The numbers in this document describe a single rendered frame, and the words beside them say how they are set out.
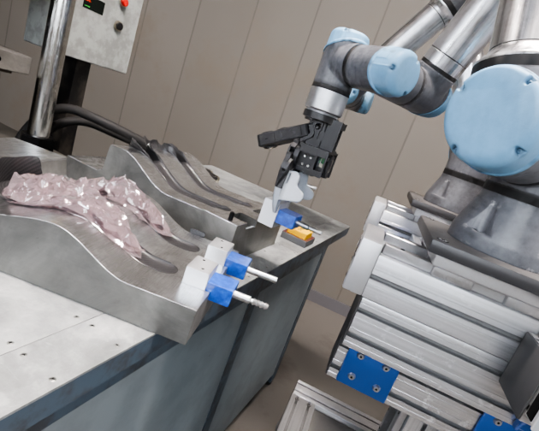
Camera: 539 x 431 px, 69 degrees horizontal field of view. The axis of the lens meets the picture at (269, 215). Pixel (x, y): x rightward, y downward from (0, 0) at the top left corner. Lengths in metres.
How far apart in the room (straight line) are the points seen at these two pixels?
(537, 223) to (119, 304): 0.58
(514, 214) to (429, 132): 2.00
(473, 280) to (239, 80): 2.39
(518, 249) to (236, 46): 2.48
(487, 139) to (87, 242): 0.52
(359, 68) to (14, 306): 0.61
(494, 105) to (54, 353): 0.57
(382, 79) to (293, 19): 2.15
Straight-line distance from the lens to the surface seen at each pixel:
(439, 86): 0.80
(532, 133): 0.51
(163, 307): 0.55
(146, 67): 3.18
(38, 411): 0.49
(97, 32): 1.57
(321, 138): 0.78
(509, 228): 0.64
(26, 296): 0.61
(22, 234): 0.62
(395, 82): 0.69
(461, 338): 0.68
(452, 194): 1.13
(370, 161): 2.61
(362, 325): 0.67
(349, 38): 0.78
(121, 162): 0.98
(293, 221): 0.79
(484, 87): 0.54
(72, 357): 0.52
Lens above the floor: 1.13
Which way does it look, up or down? 14 degrees down
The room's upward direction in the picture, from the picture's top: 20 degrees clockwise
